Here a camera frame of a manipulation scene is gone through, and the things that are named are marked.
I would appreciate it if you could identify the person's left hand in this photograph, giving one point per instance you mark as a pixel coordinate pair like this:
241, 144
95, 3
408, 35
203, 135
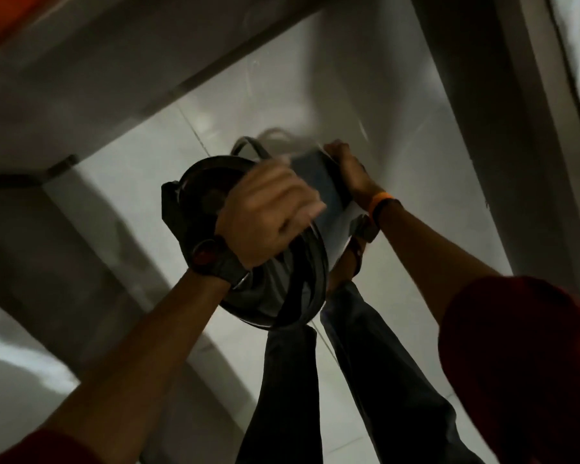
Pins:
263, 212

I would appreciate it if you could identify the person's right hand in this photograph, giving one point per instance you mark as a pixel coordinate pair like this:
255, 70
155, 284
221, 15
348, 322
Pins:
357, 181

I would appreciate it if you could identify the person's left fingers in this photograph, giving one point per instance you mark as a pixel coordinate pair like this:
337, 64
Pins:
297, 195

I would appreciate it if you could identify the person's right fingers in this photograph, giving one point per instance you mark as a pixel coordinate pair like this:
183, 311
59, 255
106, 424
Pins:
337, 148

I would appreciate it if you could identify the grey-blue cloth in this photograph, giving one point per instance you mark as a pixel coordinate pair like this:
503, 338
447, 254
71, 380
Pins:
321, 181

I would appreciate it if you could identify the round black pan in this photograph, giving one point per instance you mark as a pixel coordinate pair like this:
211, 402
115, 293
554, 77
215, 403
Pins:
198, 188

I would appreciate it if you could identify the person's right forearm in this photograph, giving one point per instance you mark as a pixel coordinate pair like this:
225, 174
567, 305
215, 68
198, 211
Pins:
430, 265

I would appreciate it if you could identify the person's left forearm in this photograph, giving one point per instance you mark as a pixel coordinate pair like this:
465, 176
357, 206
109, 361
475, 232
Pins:
145, 352

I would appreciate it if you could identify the orange wristband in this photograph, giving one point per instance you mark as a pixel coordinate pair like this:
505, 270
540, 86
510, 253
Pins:
377, 202

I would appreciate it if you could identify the dark sandal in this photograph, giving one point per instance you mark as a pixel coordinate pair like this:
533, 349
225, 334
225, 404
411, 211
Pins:
365, 231

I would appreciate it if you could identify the black wristwatch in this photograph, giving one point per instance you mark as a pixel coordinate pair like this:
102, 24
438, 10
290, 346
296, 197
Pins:
212, 258

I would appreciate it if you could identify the dark trousers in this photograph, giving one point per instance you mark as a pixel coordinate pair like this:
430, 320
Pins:
285, 391

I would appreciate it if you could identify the red shirt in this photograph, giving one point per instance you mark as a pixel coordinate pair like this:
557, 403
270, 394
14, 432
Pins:
522, 372

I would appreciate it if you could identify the orange panel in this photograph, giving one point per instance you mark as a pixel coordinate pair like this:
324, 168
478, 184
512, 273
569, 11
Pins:
5, 16

